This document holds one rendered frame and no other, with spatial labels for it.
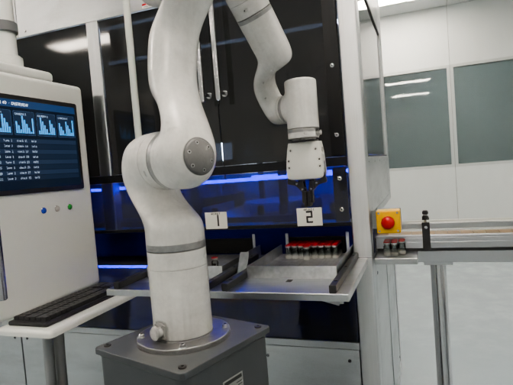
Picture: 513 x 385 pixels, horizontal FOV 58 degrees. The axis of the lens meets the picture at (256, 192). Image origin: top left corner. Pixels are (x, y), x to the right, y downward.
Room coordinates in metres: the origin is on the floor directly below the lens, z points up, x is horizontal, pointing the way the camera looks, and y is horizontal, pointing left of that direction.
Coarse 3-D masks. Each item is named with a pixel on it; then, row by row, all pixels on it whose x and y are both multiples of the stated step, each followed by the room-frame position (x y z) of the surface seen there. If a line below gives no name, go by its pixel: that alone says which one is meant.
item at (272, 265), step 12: (276, 252) 1.57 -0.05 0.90; (348, 252) 1.42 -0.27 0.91; (252, 264) 1.34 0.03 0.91; (264, 264) 1.44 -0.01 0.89; (276, 264) 1.45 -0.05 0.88; (288, 264) 1.44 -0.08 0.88; (300, 264) 1.43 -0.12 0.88; (312, 264) 1.41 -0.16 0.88; (324, 264) 1.40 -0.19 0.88; (336, 264) 1.24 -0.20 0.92; (252, 276) 1.31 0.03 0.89; (264, 276) 1.29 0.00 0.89; (276, 276) 1.28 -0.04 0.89; (288, 276) 1.27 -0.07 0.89; (300, 276) 1.26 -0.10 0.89; (312, 276) 1.25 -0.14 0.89; (324, 276) 1.23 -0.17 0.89
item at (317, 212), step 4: (304, 208) 1.52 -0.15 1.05; (308, 208) 1.51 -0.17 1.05; (312, 208) 1.51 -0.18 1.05; (316, 208) 1.50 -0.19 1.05; (320, 208) 1.50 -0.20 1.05; (300, 212) 1.52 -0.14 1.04; (304, 212) 1.52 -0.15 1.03; (312, 212) 1.51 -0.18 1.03; (316, 212) 1.50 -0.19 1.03; (320, 212) 1.50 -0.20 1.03; (300, 216) 1.52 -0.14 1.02; (304, 216) 1.52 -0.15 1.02; (316, 216) 1.50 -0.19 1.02; (320, 216) 1.50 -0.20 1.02; (300, 220) 1.52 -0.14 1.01; (304, 220) 1.52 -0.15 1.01; (308, 220) 1.51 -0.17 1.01; (312, 220) 1.51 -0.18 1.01; (316, 220) 1.50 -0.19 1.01; (320, 220) 1.50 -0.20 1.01; (300, 224) 1.52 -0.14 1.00; (304, 224) 1.52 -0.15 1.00; (308, 224) 1.51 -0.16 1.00; (312, 224) 1.51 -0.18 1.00; (316, 224) 1.50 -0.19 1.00; (320, 224) 1.50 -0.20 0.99
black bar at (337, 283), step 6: (354, 252) 1.46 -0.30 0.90; (354, 258) 1.38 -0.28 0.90; (348, 264) 1.29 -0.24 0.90; (342, 270) 1.23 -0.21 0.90; (348, 270) 1.26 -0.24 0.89; (336, 276) 1.17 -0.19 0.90; (342, 276) 1.17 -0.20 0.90; (336, 282) 1.11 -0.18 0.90; (342, 282) 1.16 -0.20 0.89; (330, 288) 1.09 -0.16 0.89; (336, 288) 1.08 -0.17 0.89
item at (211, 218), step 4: (208, 212) 1.64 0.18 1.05; (212, 212) 1.63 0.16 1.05; (216, 212) 1.63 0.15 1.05; (220, 212) 1.62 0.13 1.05; (224, 212) 1.61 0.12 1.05; (208, 216) 1.64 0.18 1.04; (212, 216) 1.63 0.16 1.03; (216, 216) 1.63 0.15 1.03; (220, 216) 1.62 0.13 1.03; (224, 216) 1.62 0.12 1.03; (208, 220) 1.64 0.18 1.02; (212, 220) 1.63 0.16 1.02; (216, 220) 1.63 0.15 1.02; (220, 220) 1.62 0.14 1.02; (224, 220) 1.62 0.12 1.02; (208, 224) 1.64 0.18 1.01; (212, 224) 1.63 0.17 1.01; (216, 224) 1.63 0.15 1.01; (220, 224) 1.62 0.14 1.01; (224, 224) 1.62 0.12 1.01; (208, 228) 1.64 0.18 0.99; (212, 228) 1.63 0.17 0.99; (216, 228) 1.63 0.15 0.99
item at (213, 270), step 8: (256, 248) 1.62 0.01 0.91; (208, 256) 1.69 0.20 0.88; (216, 256) 1.68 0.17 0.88; (224, 256) 1.67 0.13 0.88; (232, 256) 1.66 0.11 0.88; (208, 264) 1.54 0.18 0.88; (224, 264) 1.36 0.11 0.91; (232, 264) 1.41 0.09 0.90; (208, 272) 1.36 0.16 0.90; (216, 272) 1.35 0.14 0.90
